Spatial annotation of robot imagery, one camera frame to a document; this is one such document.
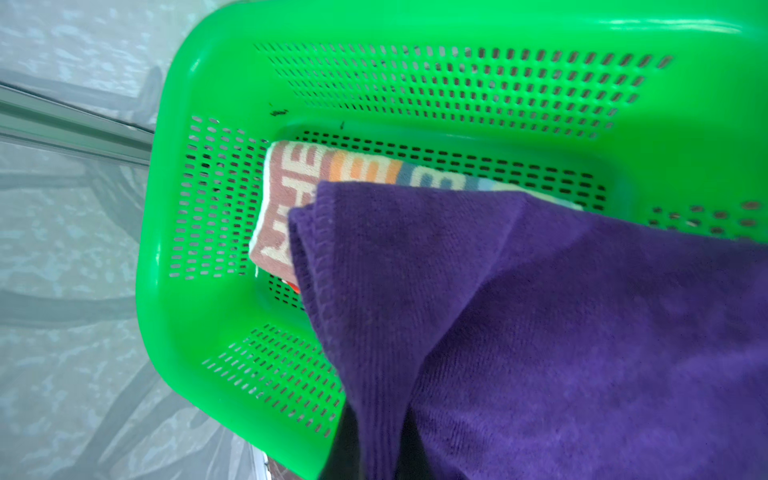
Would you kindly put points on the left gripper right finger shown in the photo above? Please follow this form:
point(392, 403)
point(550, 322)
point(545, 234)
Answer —
point(412, 463)

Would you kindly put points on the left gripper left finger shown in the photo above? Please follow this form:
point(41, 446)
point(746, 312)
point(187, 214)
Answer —
point(344, 461)

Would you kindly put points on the purple towel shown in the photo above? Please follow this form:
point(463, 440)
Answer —
point(532, 341)

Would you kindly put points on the rabbit print towel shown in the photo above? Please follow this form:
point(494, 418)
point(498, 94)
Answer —
point(292, 172)

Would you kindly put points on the green plastic basket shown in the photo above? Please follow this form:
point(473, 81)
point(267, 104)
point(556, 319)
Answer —
point(648, 111)

